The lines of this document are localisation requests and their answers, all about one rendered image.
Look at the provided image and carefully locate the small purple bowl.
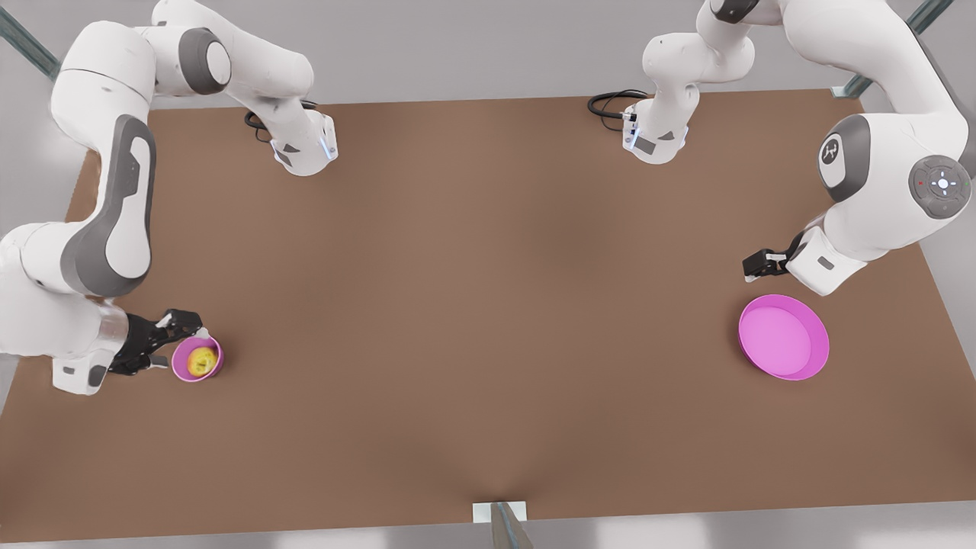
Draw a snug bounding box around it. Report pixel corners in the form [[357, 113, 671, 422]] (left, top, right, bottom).
[[171, 335, 225, 383]]

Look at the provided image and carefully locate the pink round plate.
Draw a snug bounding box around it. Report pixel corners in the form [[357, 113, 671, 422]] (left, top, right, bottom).
[[738, 294, 830, 381]]

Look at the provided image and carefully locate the black cable loop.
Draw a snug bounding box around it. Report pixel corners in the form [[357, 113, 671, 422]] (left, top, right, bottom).
[[244, 99, 319, 144], [587, 90, 650, 133]]

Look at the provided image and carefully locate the silver frame post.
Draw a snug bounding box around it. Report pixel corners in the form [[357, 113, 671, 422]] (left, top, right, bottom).
[[831, 0, 955, 100], [472, 501, 535, 549], [0, 8, 62, 82]]

